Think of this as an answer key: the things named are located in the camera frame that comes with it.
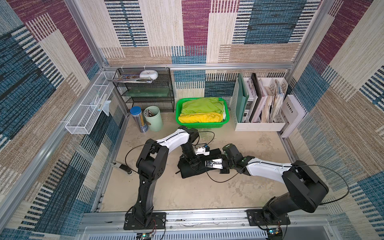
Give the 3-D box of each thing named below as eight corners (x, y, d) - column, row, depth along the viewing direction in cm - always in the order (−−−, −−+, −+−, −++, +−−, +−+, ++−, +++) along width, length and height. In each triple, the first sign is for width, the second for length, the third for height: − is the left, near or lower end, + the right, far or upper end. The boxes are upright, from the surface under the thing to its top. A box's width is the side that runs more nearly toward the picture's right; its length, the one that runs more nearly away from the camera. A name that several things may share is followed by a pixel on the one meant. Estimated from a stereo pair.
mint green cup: (148, 131, 110) (142, 115, 97) (151, 121, 116) (145, 104, 103) (162, 131, 110) (157, 115, 97) (164, 121, 116) (159, 104, 103)
